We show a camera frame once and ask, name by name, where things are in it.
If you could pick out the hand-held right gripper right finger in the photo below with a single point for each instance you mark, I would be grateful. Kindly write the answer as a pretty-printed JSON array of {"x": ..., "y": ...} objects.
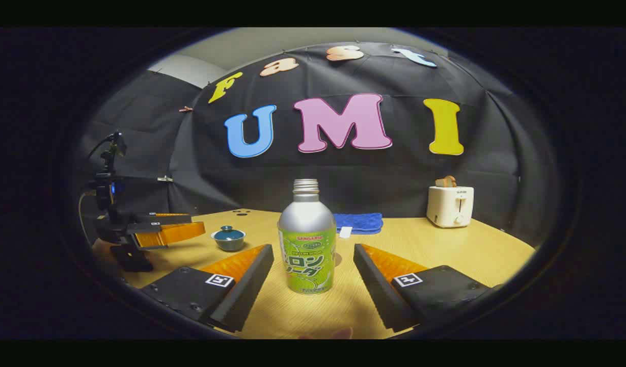
[{"x": 379, "y": 290}]

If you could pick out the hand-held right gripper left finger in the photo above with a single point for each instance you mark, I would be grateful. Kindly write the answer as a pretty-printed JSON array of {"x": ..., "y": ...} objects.
[{"x": 246, "y": 290}]

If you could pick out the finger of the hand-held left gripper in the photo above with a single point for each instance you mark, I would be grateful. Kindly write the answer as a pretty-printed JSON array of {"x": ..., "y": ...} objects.
[
  {"x": 175, "y": 234},
  {"x": 170, "y": 218}
]

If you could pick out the white teacup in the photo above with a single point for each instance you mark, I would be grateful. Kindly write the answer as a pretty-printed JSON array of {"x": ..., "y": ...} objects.
[{"x": 229, "y": 244}]

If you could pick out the round brown coaster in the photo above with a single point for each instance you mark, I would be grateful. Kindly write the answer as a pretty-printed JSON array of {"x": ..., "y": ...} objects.
[{"x": 337, "y": 259}]

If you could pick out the teal teacup lid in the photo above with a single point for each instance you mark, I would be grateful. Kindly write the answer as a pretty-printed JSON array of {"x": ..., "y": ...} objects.
[{"x": 229, "y": 233}]

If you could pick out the silver green-label water bottle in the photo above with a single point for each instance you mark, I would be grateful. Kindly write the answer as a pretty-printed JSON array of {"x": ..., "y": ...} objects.
[{"x": 306, "y": 239}]

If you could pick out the metal clip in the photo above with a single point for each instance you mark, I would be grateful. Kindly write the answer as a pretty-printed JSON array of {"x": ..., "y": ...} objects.
[{"x": 165, "y": 179}]

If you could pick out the folded blue towel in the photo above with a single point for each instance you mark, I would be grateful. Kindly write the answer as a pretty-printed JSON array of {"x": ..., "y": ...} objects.
[{"x": 361, "y": 223}]

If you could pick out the black backdrop cloth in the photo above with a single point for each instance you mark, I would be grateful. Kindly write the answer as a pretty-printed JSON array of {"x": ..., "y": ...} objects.
[{"x": 343, "y": 173}]

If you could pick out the bread slice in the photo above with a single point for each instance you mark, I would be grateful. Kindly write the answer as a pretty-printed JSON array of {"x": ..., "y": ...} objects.
[{"x": 445, "y": 182}]

